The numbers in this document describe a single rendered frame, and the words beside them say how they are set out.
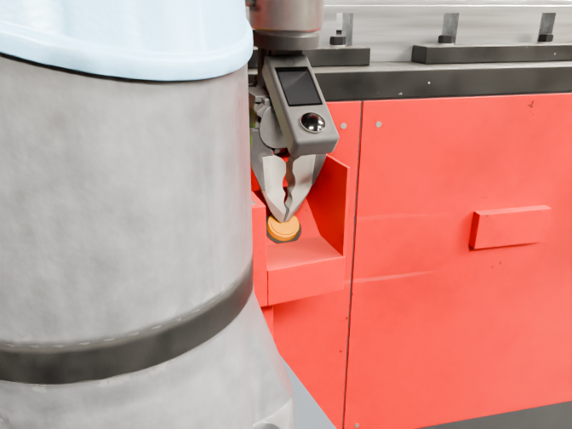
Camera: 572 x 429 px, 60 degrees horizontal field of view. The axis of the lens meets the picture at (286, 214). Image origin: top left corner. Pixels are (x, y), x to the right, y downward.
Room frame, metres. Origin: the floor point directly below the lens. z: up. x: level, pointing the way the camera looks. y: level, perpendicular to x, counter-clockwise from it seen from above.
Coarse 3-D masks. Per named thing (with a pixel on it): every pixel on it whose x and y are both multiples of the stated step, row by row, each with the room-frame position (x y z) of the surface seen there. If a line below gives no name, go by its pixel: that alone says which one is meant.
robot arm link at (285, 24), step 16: (256, 0) 0.52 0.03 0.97; (272, 0) 0.50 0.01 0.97; (288, 0) 0.50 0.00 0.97; (304, 0) 0.50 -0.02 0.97; (320, 0) 0.52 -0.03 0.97; (256, 16) 0.51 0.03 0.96; (272, 16) 0.50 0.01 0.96; (288, 16) 0.50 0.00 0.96; (304, 16) 0.50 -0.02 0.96; (320, 16) 0.52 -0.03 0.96; (256, 32) 0.53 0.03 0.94; (272, 32) 0.51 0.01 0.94; (288, 32) 0.51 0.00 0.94; (304, 32) 0.51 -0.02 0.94
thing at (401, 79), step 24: (336, 72) 0.78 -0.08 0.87; (360, 72) 0.79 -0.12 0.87; (384, 72) 0.80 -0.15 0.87; (408, 72) 0.81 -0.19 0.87; (432, 72) 0.82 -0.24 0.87; (456, 72) 0.83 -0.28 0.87; (480, 72) 0.84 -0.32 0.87; (504, 72) 0.85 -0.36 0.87; (528, 72) 0.85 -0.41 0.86; (552, 72) 0.86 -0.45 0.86; (336, 96) 0.78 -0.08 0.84; (360, 96) 0.79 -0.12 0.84; (384, 96) 0.80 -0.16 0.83; (408, 96) 0.81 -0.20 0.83; (432, 96) 0.82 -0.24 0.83
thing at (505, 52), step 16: (416, 48) 0.92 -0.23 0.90; (432, 48) 0.89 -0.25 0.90; (448, 48) 0.89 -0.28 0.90; (464, 48) 0.90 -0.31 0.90; (480, 48) 0.91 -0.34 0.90; (496, 48) 0.91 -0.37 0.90; (512, 48) 0.92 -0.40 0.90; (528, 48) 0.93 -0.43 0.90; (544, 48) 0.93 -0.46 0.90; (560, 48) 0.94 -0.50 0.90
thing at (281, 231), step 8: (272, 216) 0.55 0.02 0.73; (272, 224) 0.54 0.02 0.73; (280, 224) 0.54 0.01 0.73; (288, 224) 0.54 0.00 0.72; (296, 224) 0.54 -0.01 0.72; (272, 232) 0.53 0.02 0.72; (280, 232) 0.53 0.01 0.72; (288, 232) 0.53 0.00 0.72; (296, 232) 0.54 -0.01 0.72; (280, 240) 0.53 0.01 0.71
